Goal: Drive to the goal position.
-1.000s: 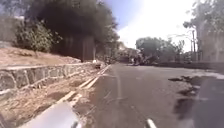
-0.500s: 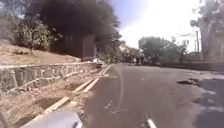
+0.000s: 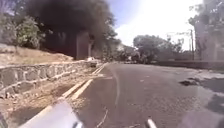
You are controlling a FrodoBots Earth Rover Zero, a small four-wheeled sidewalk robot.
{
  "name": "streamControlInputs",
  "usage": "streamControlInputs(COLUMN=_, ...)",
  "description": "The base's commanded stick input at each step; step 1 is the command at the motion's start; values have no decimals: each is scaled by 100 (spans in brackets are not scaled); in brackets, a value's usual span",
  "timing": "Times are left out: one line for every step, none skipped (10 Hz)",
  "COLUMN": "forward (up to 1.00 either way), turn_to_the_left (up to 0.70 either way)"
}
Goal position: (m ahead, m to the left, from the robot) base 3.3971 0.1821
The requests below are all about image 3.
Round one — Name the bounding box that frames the pole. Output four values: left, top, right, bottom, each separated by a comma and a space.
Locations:
190, 29, 196, 62

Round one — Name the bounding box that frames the white painted edge line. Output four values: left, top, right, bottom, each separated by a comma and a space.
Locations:
59, 63, 108, 101

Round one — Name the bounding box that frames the pale building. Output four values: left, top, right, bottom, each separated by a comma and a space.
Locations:
194, 0, 224, 63

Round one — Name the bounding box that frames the robot's own part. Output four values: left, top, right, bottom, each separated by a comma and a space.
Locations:
73, 120, 84, 128
145, 118, 158, 128

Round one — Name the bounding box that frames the row of dark trees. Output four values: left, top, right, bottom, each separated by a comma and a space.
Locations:
0, 0, 123, 63

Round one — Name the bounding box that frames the dry grass bank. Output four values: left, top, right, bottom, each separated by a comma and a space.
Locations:
0, 43, 76, 67

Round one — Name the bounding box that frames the group of green trees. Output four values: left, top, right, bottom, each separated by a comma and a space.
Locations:
124, 34, 186, 64

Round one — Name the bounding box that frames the concrete pillar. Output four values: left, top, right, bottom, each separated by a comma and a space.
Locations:
75, 31, 96, 61

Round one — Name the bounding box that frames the grey asphalt road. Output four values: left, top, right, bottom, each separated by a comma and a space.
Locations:
71, 62, 224, 128

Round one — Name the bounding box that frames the grey stone wall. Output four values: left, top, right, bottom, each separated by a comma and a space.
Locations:
0, 59, 101, 99

